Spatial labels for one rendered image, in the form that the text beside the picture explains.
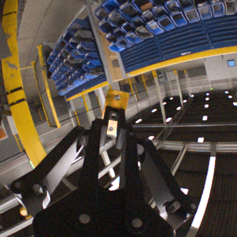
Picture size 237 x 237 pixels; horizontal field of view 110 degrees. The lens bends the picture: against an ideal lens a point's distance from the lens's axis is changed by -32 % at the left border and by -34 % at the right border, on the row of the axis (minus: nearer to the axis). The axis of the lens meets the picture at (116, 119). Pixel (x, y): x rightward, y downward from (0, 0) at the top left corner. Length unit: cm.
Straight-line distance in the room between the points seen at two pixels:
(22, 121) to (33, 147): 15
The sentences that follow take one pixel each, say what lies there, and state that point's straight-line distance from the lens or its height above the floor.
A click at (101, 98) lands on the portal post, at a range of 442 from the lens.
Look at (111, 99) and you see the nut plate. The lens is 21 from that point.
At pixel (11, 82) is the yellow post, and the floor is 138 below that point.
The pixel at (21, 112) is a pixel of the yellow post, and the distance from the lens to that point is 71.
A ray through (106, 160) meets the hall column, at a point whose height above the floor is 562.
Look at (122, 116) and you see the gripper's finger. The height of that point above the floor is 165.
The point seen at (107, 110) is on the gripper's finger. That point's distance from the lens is 19.
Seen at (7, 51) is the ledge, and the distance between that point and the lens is 36.
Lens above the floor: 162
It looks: 12 degrees up
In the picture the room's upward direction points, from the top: 164 degrees clockwise
